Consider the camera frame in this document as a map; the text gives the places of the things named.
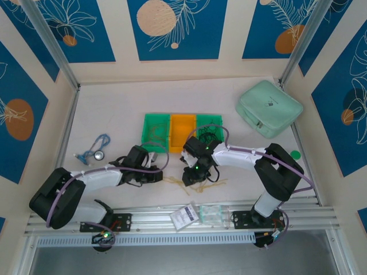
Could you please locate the green plastic bin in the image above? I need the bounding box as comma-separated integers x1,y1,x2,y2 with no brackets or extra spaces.
142,113,170,155
196,114,224,150

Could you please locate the clear plastic packet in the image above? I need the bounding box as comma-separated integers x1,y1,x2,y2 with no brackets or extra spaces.
198,203,228,227

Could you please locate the black base electronics module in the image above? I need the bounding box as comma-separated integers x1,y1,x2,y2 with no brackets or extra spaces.
254,230,284,250
91,230,116,253

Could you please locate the thin black cable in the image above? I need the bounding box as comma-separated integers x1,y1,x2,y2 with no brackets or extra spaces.
199,120,223,143
198,119,222,144

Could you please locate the grey slotted cable duct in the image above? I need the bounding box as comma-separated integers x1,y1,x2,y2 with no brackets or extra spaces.
37,232,256,248

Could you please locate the white label card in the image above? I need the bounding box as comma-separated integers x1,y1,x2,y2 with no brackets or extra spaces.
169,203,199,230

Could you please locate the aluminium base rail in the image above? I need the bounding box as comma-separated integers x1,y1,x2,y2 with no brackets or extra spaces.
24,199,341,238

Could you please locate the aluminium corner post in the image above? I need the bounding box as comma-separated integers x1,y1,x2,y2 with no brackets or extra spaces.
278,0,335,85
20,0,81,90

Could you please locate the mint green zipper pouch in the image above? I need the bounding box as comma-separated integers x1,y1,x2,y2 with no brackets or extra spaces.
235,79,304,140

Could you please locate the purple robot arm cable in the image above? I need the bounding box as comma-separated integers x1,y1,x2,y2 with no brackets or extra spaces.
45,140,170,249
186,124,315,249

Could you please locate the aluminium table side rail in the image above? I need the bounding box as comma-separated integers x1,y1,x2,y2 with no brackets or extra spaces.
54,84,81,184
289,123,322,206

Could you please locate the orange plastic bin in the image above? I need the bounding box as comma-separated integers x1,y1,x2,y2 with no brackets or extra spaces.
168,113,198,155

